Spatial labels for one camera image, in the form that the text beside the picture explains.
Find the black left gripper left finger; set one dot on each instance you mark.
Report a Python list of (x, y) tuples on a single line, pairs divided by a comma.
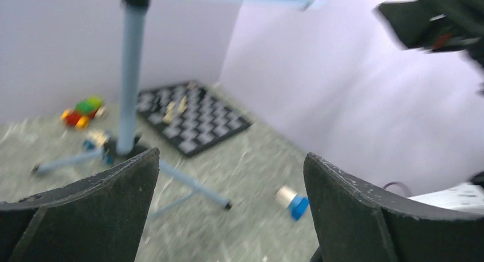
[(98, 218)]

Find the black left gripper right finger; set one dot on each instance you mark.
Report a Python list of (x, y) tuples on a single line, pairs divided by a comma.
[(355, 220)]

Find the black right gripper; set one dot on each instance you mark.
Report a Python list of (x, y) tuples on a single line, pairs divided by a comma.
[(437, 26)]

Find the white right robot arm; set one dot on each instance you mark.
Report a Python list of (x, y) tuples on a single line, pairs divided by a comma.
[(466, 196)]

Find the blue white toy brick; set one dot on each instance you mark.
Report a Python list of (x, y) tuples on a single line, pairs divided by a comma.
[(289, 199)]

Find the colourful toy brick car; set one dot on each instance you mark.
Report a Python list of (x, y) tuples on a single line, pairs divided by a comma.
[(84, 112)]

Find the white chess piece left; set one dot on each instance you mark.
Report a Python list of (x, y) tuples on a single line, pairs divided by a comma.
[(169, 113)]

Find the white chess piece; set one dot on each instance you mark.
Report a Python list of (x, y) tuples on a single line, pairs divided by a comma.
[(182, 105), (169, 113)]

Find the black white chessboard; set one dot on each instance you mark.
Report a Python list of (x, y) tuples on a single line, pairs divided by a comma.
[(207, 121)]

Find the white chess piece right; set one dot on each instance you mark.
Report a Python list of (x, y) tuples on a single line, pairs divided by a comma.
[(182, 105)]

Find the light blue music stand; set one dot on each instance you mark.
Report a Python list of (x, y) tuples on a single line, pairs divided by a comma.
[(134, 18)]

